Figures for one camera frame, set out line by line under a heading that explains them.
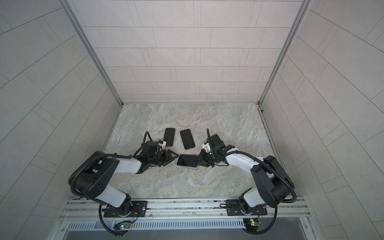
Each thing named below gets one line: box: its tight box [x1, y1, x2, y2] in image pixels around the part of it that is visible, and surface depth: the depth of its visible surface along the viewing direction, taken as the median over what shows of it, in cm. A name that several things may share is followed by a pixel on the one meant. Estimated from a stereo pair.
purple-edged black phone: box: [163, 128, 176, 147], surface depth 99 cm
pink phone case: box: [163, 127, 176, 147], surface depth 99 cm
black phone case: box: [180, 128, 196, 150], surface depth 99 cm
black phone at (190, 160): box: [176, 154, 199, 168], surface depth 91 cm
